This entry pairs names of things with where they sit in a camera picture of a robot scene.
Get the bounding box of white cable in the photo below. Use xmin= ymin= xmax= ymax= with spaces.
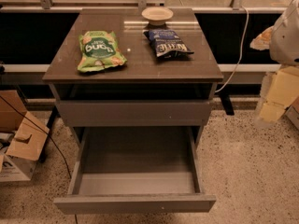
xmin=214 ymin=7 xmax=250 ymax=94

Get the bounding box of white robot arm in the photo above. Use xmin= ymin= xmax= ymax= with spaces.
xmin=250 ymin=0 xmax=299 ymax=128

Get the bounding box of cardboard box at right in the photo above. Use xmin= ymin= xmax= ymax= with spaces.
xmin=286 ymin=97 xmax=299 ymax=130

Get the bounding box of grey drawer cabinet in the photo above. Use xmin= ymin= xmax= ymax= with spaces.
xmin=43 ymin=8 xmax=223 ymax=139

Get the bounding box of open cardboard box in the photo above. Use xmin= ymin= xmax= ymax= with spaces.
xmin=0 ymin=90 xmax=50 ymax=182

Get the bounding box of black cable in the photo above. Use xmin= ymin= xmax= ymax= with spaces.
xmin=0 ymin=95 xmax=78 ymax=224

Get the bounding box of blue kettle chips bag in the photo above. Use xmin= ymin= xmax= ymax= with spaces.
xmin=144 ymin=29 xmax=193 ymax=59

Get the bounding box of beige bowl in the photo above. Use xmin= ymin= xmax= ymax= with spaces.
xmin=141 ymin=7 xmax=173 ymax=26

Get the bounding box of grey middle drawer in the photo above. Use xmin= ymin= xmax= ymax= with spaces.
xmin=56 ymin=100 xmax=211 ymax=127

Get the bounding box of green snack bag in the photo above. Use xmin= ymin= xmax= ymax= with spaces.
xmin=78 ymin=31 xmax=127 ymax=73

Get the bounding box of grey drawer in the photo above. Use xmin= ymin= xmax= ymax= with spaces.
xmin=56 ymin=100 xmax=211 ymax=127
xmin=54 ymin=127 xmax=216 ymax=214

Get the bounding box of grey bottom drawer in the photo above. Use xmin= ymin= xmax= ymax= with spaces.
xmin=54 ymin=127 xmax=216 ymax=214

